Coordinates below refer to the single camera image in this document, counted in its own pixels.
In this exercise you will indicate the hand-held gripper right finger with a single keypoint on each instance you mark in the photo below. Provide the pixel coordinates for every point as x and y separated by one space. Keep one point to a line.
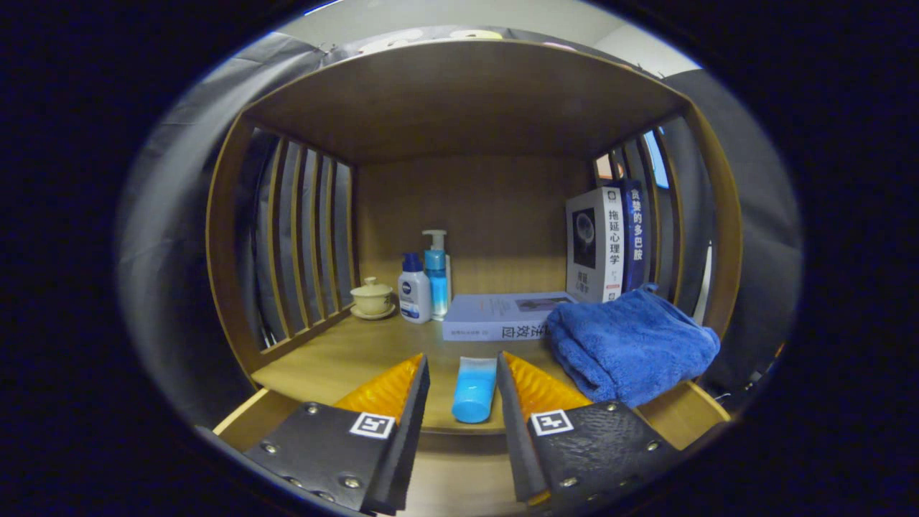
517 438

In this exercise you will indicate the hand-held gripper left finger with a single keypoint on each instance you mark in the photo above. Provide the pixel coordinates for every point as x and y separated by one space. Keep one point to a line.
406 445

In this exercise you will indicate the wooden drawer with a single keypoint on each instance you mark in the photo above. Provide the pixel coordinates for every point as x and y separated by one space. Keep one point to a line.
459 474

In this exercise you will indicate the blue cream tube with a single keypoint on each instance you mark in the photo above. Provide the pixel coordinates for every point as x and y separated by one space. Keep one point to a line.
474 391

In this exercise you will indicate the wooden countertop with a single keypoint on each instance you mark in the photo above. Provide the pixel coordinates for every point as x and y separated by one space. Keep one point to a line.
344 359

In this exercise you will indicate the wooden cabinet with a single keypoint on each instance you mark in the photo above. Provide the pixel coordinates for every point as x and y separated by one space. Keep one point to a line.
459 100

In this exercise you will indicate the white flat book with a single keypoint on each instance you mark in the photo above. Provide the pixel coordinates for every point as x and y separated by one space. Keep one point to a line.
495 316

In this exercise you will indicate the blue folded towel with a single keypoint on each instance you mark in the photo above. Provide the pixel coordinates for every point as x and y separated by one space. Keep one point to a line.
632 345

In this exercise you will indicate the beige lidded teacup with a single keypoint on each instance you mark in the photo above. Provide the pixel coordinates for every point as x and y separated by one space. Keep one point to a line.
372 298

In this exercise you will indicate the white lotion bottle blue cap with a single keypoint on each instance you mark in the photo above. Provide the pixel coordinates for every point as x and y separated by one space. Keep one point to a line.
414 294

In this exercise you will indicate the blue pump bottle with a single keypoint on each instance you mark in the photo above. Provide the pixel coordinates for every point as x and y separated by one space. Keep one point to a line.
436 280

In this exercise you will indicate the white standing book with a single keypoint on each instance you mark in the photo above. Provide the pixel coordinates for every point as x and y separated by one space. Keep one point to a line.
596 244

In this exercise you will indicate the dark blue standing book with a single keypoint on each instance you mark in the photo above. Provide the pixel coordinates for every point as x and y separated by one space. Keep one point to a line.
635 237

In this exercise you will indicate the black backdrop cloth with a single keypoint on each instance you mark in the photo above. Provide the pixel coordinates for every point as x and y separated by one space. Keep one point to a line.
179 215

